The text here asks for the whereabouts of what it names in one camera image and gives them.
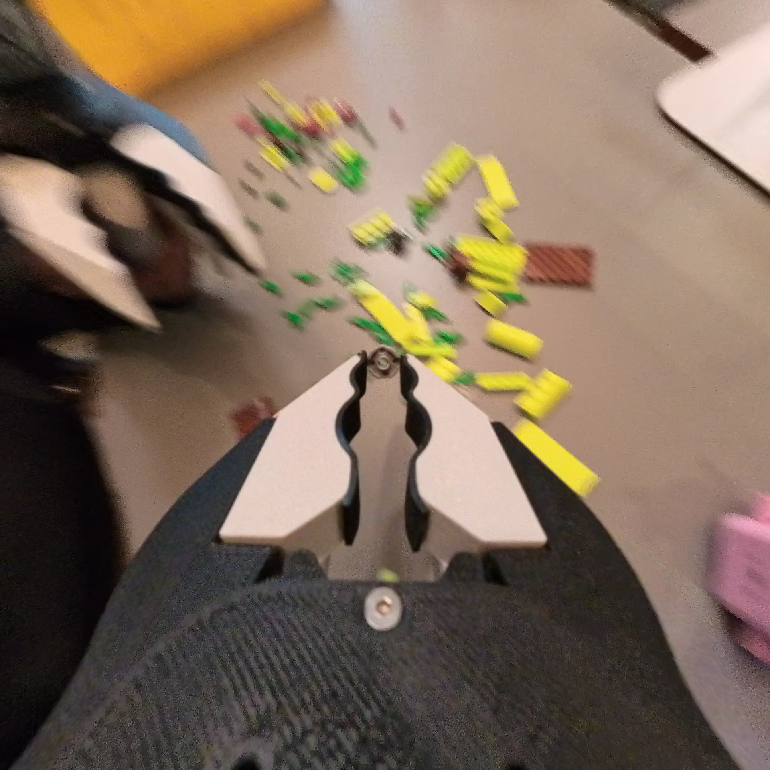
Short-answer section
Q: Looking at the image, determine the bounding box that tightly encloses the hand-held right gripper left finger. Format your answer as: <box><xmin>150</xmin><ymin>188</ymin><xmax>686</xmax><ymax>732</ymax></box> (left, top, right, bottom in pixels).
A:
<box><xmin>219</xmin><ymin>354</ymin><xmax>370</xmax><ymax>572</ymax></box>

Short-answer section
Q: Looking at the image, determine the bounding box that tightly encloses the person's black clothing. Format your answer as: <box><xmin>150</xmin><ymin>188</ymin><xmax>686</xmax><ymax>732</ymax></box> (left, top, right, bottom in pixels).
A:
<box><xmin>0</xmin><ymin>325</ymin><xmax>134</xmax><ymax>770</ymax></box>

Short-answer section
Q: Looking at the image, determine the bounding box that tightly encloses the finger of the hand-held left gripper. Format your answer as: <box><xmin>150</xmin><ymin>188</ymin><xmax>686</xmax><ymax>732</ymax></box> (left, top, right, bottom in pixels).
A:
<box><xmin>0</xmin><ymin>153</ymin><xmax>163</xmax><ymax>333</ymax></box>
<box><xmin>111</xmin><ymin>123</ymin><xmax>268</xmax><ymax>273</ymax></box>

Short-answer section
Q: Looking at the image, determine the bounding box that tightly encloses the blue cloth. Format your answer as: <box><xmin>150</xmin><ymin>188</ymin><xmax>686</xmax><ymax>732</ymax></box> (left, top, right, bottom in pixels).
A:
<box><xmin>78</xmin><ymin>72</ymin><xmax>214</xmax><ymax>172</ymax></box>

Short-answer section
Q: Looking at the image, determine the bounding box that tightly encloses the pile of yellow toy bricks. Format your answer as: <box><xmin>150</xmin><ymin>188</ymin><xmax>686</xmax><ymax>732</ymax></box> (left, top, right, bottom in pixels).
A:
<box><xmin>259</xmin><ymin>78</ymin><xmax>602</xmax><ymax>497</ymax></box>

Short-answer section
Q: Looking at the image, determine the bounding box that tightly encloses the white rounded board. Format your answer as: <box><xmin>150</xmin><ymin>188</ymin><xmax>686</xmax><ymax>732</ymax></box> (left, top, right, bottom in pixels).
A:
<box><xmin>656</xmin><ymin>27</ymin><xmax>770</xmax><ymax>193</ymax></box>

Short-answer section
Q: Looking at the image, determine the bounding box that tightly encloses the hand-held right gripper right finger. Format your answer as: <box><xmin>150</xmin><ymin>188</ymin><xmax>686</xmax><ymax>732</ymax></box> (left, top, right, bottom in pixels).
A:
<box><xmin>399</xmin><ymin>354</ymin><xmax>549</xmax><ymax>572</ymax></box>

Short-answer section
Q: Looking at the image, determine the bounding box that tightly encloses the large yellow object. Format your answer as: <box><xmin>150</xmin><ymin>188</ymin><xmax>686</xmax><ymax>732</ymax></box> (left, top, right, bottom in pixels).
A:
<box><xmin>27</xmin><ymin>0</ymin><xmax>328</xmax><ymax>97</ymax></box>

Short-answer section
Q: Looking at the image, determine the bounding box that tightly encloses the pink toy block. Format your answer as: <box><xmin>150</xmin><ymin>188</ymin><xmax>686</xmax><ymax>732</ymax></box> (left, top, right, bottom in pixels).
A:
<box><xmin>707</xmin><ymin>493</ymin><xmax>770</xmax><ymax>663</ymax></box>

